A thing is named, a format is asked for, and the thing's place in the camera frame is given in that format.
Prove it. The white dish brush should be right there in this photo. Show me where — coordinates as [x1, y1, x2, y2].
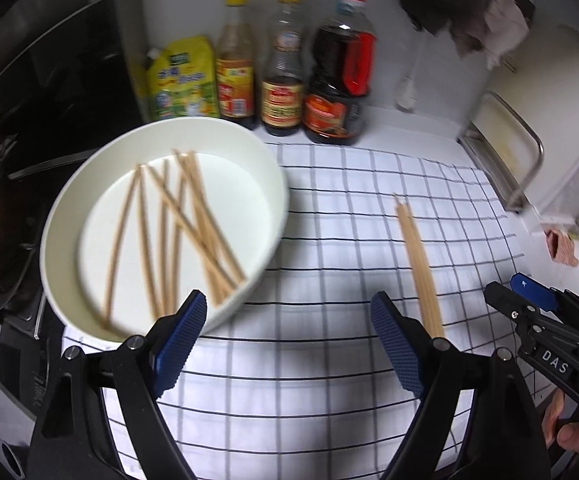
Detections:
[395, 35, 430, 112]

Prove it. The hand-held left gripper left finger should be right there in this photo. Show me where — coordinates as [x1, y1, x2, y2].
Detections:
[30, 289, 208, 480]

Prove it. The pale hanging cloth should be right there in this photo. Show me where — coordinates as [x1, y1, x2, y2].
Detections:
[484, 0, 530, 71]

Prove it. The wooden chopstick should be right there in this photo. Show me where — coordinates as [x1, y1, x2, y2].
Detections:
[394, 194, 437, 338]
[403, 203, 445, 338]

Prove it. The white kitchen appliance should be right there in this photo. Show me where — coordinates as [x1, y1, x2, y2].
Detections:
[484, 25, 579, 221]

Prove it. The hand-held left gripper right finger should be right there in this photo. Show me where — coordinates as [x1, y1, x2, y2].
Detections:
[371, 291, 555, 480]

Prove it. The brown hanging cloth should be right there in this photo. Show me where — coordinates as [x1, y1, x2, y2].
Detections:
[449, 0, 495, 58]

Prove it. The stainless steel rack frame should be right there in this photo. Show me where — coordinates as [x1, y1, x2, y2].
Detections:
[457, 91, 545, 213]

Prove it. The yellow seasoning pouch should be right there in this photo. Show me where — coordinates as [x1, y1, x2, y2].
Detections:
[146, 35, 220, 122]

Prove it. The white round bowl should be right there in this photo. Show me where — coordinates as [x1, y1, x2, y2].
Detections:
[40, 116, 290, 346]

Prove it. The dark stove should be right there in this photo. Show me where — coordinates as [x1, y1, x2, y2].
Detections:
[0, 0, 138, 341]

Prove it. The yellow-cap vinegar bottle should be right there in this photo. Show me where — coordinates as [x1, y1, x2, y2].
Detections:
[214, 0, 260, 131]

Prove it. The large dark sauce jug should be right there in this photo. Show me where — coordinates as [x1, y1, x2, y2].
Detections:
[303, 0, 376, 147]

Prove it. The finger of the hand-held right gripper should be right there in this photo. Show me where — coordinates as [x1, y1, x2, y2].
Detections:
[510, 272, 579, 328]
[483, 281, 579, 348]

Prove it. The person's right hand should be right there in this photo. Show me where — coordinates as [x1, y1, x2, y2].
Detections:
[542, 389, 579, 457]

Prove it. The pink rag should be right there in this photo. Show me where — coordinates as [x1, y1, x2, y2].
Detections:
[544, 228, 579, 267]

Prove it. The soy sauce bottle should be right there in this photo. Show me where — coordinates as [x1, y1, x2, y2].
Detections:
[260, 0, 306, 137]

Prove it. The white black-grid cloth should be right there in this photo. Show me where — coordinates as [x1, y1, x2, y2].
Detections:
[62, 141, 557, 480]

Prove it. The pile of wooden chopsticks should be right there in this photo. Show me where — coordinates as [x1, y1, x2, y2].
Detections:
[100, 149, 248, 328]

